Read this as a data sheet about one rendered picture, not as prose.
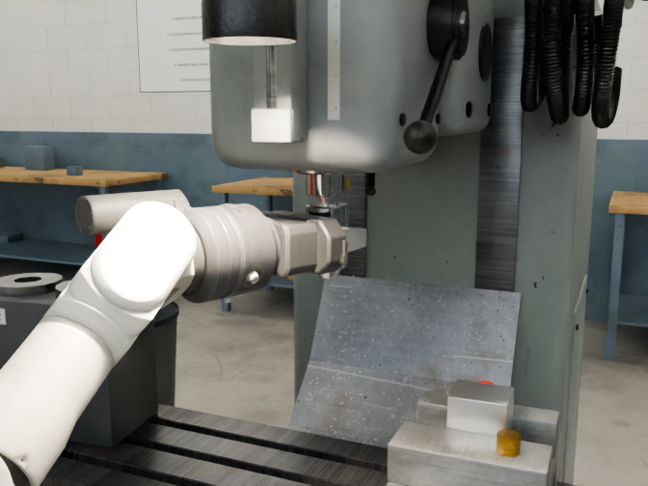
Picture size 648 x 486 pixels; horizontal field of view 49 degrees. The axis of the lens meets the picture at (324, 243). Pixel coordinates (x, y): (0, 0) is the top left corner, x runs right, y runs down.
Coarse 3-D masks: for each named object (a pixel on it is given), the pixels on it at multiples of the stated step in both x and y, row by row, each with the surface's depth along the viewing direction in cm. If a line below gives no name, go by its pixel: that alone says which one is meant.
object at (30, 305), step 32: (0, 288) 94; (32, 288) 94; (64, 288) 93; (0, 320) 93; (32, 320) 91; (0, 352) 94; (128, 352) 94; (128, 384) 94; (96, 416) 91; (128, 416) 95
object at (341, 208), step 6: (312, 204) 76; (318, 204) 76; (336, 204) 76; (342, 204) 76; (306, 210) 76; (312, 210) 75; (318, 210) 75; (324, 210) 74; (330, 210) 74; (336, 210) 75; (342, 210) 75; (348, 210) 76
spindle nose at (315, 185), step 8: (312, 176) 74; (320, 176) 74; (328, 176) 74; (336, 176) 74; (344, 176) 75; (312, 184) 74; (320, 184) 74; (328, 184) 74; (336, 184) 74; (344, 184) 75; (312, 192) 75; (320, 192) 74; (328, 192) 74; (336, 192) 74; (344, 192) 75
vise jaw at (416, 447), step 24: (408, 432) 71; (432, 432) 71; (456, 432) 71; (408, 456) 68; (432, 456) 67; (456, 456) 66; (480, 456) 66; (504, 456) 66; (528, 456) 66; (552, 456) 68; (408, 480) 69; (432, 480) 68; (456, 480) 67; (480, 480) 66; (504, 480) 65; (528, 480) 64
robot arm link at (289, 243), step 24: (240, 216) 66; (264, 216) 70; (288, 216) 73; (312, 216) 73; (240, 240) 64; (264, 240) 66; (288, 240) 68; (312, 240) 70; (336, 240) 70; (240, 264) 64; (264, 264) 66; (288, 264) 68; (312, 264) 70; (336, 264) 71; (240, 288) 66
